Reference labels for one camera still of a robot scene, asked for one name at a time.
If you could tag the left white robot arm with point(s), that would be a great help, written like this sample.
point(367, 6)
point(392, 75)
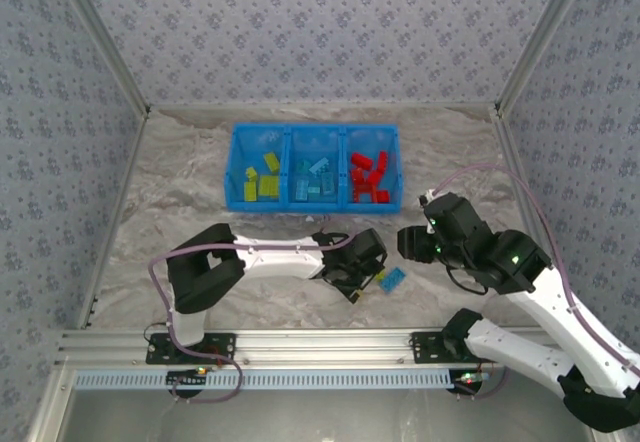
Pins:
point(280, 259)

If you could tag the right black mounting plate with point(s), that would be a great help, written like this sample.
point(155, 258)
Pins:
point(425, 349)

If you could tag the black mounting plate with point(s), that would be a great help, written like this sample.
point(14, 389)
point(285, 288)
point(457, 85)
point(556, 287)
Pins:
point(160, 349)
point(425, 349)

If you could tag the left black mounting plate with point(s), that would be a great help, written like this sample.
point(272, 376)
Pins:
point(160, 349)

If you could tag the black controller board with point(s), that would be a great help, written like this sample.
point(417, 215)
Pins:
point(467, 379)
point(187, 378)

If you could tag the teal bricks in tray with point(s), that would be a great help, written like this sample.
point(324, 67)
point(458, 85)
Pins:
point(301, 190)

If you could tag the aluminium frame post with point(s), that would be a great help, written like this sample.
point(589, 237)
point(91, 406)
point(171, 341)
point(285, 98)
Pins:
point(100, 37)
point(545, 32)

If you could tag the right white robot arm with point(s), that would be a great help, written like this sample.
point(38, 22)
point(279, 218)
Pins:
point(550, 322)

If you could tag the small green lego brick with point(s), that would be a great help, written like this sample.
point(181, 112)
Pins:
point(251, 172)

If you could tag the small green lego plate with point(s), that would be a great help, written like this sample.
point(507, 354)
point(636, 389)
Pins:
point(381, 277)

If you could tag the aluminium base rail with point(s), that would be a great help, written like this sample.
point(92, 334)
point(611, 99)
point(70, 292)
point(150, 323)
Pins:
point(325, 347)

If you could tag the grey metal sheet panel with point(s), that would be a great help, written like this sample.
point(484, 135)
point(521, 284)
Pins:
point(350, 417)

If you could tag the long red lego brick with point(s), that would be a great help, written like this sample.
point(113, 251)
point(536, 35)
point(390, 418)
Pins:
point(382, 161)

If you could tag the wide blue lego plate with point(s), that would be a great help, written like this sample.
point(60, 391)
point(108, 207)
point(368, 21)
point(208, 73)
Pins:
point(394, 279)

